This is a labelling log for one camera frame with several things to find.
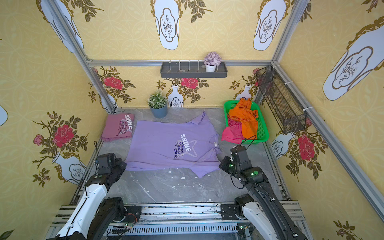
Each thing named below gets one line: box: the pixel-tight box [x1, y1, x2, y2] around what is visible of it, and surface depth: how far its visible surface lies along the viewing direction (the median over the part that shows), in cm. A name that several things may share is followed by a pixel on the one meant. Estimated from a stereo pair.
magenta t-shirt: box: [221, 115, 245, 145], surface depth 99 cm
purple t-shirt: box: [124, 111, 222, 179], surface depth 102 cm
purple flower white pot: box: [204, 51, 222, 73], surface depth 85 cm
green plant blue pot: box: [147, 91, 169, 119], surface depth 109 cm
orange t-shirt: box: [228, 98, 259, 140], surface depth 108 cm
